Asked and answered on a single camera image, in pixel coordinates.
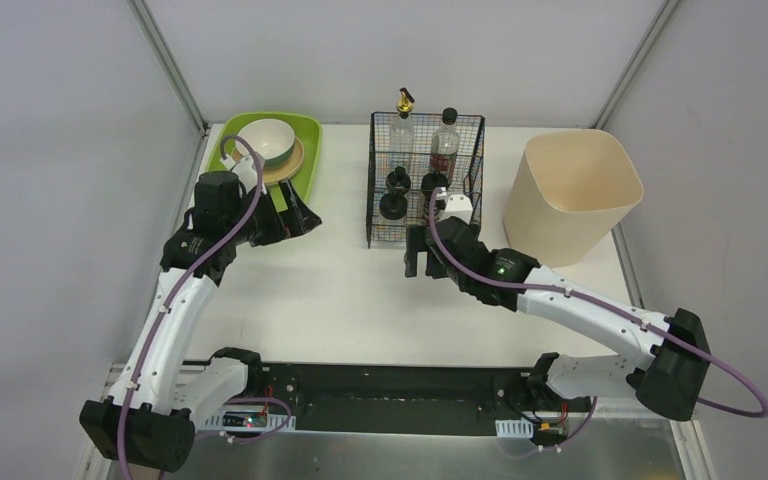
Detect yellow plate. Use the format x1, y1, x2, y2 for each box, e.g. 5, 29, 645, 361
230, 137, 304, 186

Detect salt grinder jar black lid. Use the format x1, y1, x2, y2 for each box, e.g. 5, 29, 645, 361
420, 171, 449, 197

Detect white spice jar black cap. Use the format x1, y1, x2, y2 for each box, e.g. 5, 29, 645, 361
385, 166, 412, 196

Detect white ceramic bowl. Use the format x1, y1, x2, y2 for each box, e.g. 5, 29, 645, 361
238, 118, 296, 170

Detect clear bottle red label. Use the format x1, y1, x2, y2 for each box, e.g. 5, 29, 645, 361
429, 107, 460, 183

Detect clear bottle gold pourer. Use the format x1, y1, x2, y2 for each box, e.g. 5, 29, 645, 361
389, 87, 415, 167

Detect pepper grinder jar black lid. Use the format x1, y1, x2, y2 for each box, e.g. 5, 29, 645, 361
379, 193, 408, 221

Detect small brown spice bottle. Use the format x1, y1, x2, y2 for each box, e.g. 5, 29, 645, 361
420, 194, 440, 227

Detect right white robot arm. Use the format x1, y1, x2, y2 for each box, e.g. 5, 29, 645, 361
405, 218, 710, 421

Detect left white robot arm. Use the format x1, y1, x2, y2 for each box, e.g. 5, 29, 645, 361
79, 171, 321, 472

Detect green plastic tub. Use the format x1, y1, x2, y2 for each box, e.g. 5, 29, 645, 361
216, 112, 322, 211

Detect beige plastic bin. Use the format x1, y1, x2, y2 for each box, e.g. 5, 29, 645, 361
502, 129, 644, 267

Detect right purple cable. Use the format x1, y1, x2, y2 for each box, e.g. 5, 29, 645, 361
426, 187, 768, 458

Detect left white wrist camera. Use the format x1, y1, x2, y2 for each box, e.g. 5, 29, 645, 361
220, 153, 267, 194

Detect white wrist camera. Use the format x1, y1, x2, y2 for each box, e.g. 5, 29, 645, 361
220, 153, 267, 194
434, 191, 474, 224

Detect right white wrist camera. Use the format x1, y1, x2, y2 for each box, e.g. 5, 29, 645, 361
434, 191, 474, 224

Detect black wire basket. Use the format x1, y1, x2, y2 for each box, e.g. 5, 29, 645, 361
365, 111, 486, 247

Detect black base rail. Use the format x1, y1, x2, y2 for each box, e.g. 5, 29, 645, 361
165, 360, 597, 439

